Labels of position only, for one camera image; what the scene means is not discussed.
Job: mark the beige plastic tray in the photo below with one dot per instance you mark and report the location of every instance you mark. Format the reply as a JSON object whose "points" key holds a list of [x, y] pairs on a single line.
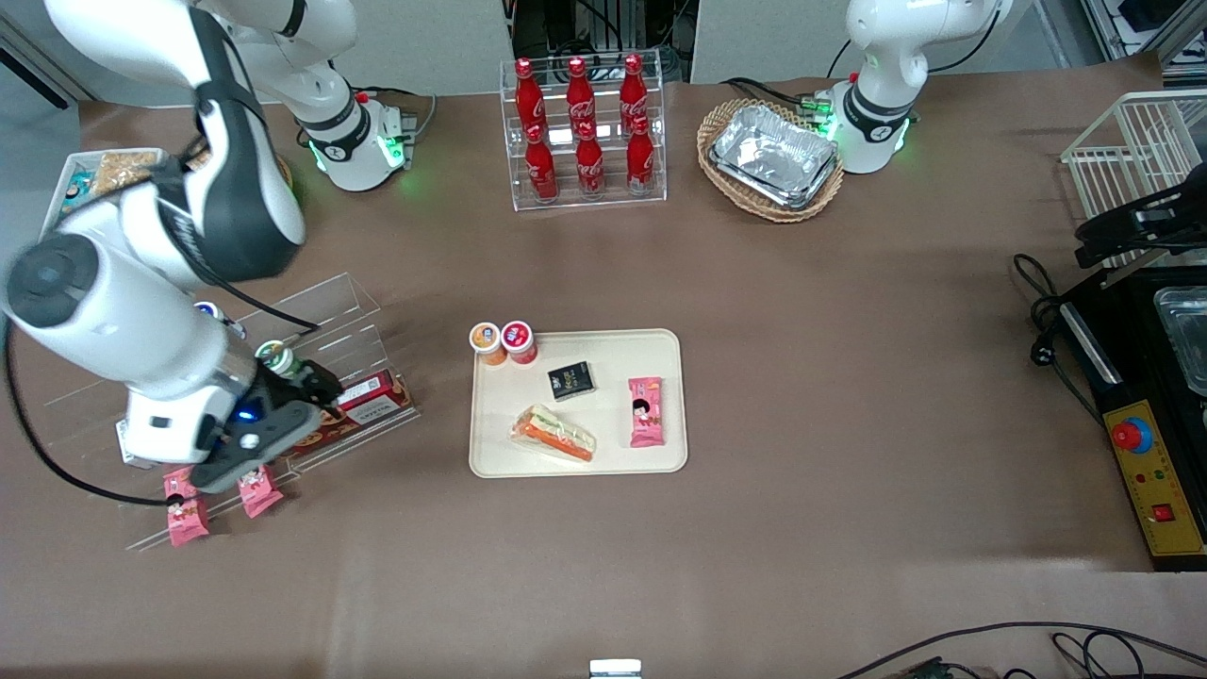
{"points": [[575, 377]]}

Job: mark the orange lid cup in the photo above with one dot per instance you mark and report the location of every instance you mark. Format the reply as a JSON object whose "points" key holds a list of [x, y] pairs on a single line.
{"points": [[486, 339]]}

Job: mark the white rectangular dish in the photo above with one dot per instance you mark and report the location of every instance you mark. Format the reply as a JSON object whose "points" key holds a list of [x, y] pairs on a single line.
{"points": [[57, 193]]}

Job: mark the red emergency stop button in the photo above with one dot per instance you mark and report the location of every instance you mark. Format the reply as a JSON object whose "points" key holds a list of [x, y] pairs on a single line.
{"points": [[1132, 435]]}

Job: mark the red cola bottle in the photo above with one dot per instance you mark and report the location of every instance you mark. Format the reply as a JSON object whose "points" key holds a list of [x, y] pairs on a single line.
{"points": [[580, 99], [640, 162], [529, 99], [541, 170], [633, 94], [590, 168]]}

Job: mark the black equipment rack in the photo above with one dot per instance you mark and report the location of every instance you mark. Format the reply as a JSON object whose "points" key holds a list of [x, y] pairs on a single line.
{"points": [[603, 28]]}

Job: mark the triangle sandwich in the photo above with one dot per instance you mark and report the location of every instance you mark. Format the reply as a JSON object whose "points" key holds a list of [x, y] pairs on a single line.
{"points": [[556, 436]]}

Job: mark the green lid cup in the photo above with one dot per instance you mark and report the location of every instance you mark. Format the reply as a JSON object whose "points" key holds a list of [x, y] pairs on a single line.
{"points": [[275, 356]]}

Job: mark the blue lid cup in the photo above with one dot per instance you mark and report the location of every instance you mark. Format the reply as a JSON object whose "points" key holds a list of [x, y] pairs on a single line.
{"points": [[226, 325]]}

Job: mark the pink snack packet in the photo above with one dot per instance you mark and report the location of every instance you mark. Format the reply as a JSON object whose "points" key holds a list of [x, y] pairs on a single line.
{"points": [[186, 514], [259, 492], [646, 415]]}

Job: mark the light wicker basket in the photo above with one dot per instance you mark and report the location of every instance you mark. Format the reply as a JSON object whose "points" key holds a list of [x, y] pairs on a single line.
{"points": [[721, 123]]}

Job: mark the aluminium foil tray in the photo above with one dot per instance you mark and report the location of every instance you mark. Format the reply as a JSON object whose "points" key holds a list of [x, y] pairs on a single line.
{"points": [[773, 156]]}

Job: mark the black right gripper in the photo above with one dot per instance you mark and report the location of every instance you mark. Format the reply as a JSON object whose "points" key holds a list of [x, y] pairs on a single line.
{"points": [[280, 389]]}

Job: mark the brown wicker basket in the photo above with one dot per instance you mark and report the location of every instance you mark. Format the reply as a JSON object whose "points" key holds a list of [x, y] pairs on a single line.
{"points": [[288, 174]]}

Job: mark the blue snack packet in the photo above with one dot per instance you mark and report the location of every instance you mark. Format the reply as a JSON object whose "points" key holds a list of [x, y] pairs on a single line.
{"points": [[77, 189]]}

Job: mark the steel pan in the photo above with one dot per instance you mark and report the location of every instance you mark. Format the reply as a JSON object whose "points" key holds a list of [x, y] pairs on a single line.
{"points": [[1190, 339]]}

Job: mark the red lid cup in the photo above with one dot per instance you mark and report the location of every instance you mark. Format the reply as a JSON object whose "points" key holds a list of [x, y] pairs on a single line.
{"points": [[519, 339]]}

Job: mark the small white device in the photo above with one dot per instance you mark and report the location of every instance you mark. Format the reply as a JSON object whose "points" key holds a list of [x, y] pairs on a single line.
{"points": [[615, 670]]}

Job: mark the clear acrylic display shelf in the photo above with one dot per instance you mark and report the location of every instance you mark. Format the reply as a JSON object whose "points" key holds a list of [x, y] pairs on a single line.
{"points": [[339, 306]]}

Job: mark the red cookie box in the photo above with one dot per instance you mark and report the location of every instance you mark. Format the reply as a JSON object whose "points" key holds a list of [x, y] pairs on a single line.
{"points": [[372, 401]]}

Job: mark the clear bag of snacks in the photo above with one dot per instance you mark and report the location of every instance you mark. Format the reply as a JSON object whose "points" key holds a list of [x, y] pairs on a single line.
{"points": [[127, 162]]}

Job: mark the black machine with yellow panel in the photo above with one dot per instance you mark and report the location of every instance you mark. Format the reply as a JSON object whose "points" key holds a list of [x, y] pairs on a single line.
{"points": [[1160, 490]]}

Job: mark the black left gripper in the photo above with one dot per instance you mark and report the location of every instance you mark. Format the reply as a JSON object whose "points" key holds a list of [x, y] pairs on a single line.
{"points": [[1124, 223]]}

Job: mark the clear acrylic bottle rack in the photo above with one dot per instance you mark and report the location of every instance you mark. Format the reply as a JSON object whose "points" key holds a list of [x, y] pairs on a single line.
{"points": [[613, 200]]}

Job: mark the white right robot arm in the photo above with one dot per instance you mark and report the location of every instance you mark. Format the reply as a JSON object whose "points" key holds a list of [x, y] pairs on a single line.
{"points": [[141, 311]]}

